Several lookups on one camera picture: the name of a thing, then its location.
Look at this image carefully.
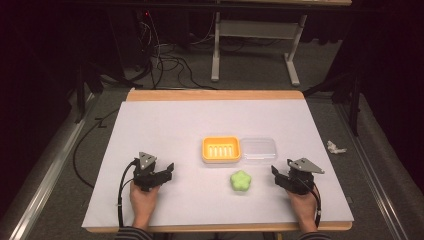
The wooden table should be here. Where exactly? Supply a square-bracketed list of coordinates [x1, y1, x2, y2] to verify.
[85, 88, 354, 234]

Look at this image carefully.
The metal floor rail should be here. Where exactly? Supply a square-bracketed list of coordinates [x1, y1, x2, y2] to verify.
[333, 99, 424, 240]
[0, 92, 98, 240]

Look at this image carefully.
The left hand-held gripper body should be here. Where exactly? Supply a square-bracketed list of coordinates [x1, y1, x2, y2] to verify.
[132, 151, 168, 193]

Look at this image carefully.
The white paper table cover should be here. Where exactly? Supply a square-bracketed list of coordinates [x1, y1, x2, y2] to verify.
[81, 99, 355, 230]

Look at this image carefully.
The person's left hand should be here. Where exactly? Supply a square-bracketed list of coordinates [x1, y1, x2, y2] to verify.
[129, 181, 161, 231]

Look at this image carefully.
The clear plastic lid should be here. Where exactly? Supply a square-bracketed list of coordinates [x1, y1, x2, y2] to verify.
[239, 137, 279, 166]

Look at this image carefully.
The tangle of floor cables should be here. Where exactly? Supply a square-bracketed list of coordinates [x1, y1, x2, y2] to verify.
[132, 9, 219, 91]

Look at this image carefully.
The white metal desk frame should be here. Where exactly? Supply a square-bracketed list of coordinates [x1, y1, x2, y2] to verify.
[210, 0, 353, 87]

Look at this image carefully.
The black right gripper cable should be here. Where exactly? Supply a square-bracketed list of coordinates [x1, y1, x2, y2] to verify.
[298, 178, 323, 229]

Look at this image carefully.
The person's right hand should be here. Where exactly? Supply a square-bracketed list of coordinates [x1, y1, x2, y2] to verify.
[286, 186, 319, 233]

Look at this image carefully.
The orange soap dish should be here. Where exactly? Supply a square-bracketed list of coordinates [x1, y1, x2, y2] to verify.
[201, 135, 242, 164]

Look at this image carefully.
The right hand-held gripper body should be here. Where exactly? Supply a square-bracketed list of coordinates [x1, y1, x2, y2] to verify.
[280, 157, 326, 196]

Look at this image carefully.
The black floor cable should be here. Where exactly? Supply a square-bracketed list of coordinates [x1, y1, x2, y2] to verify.
[72, 107, 120, 190]

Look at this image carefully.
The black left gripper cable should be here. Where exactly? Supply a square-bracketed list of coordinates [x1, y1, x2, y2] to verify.
[116, 159, 140, 229]

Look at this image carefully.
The crumpled white paper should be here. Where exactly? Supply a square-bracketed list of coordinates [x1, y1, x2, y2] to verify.
[326, 140, 348, 155]

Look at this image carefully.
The green flower-shaped soap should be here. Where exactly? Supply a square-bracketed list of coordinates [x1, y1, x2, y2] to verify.
[229, 170, 253, 193]

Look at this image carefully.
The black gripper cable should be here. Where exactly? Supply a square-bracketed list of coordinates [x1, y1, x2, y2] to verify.
[116, 159, 140, 229]
[298, 178, 323, 229]

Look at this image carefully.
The black metal stand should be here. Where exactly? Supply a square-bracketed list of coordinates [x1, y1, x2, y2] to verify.
[302, 70, 364, 138]
[73, 61, 105, 125]

